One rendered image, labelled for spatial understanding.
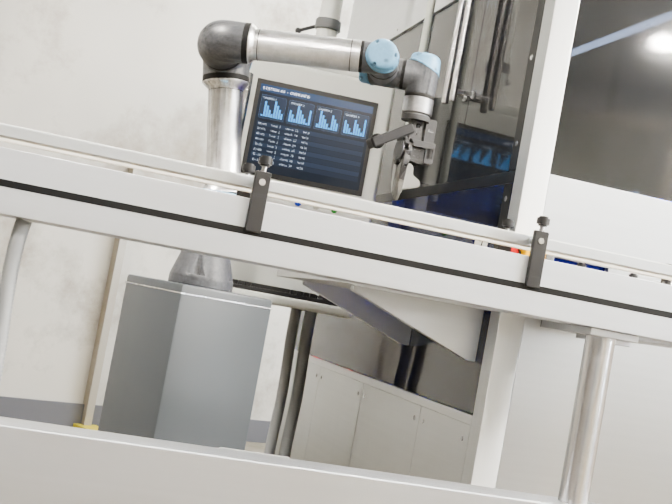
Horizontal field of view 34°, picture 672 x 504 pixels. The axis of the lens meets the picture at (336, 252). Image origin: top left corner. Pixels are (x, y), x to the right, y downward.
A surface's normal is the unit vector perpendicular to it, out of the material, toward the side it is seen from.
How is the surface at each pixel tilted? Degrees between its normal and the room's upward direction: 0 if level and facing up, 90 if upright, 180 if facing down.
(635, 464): 90
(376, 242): 90
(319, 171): 90
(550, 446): 90
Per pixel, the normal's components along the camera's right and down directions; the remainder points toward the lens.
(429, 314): 0.26, 0.00
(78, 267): 0.63, 0.07
